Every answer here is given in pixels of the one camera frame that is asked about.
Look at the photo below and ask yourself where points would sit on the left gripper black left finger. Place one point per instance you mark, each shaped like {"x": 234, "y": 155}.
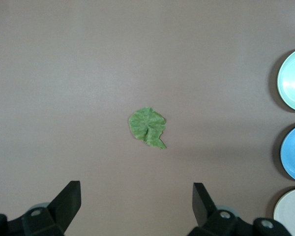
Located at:
{"x": 66, "y": 204}

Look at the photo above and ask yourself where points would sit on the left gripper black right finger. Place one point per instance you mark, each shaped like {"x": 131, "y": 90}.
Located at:
{"x": 202, "y": 204}

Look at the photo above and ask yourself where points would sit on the green lettuce leaf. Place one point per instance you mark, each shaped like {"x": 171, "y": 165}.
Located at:
{"x": 142, "y": 123}

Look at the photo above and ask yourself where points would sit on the beige round plate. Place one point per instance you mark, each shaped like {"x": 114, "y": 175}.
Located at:
{"x": 292, "y": 206}

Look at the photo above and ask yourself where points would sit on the light green round plate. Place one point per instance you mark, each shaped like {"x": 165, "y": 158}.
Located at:
{"x": 293, "y": 81}

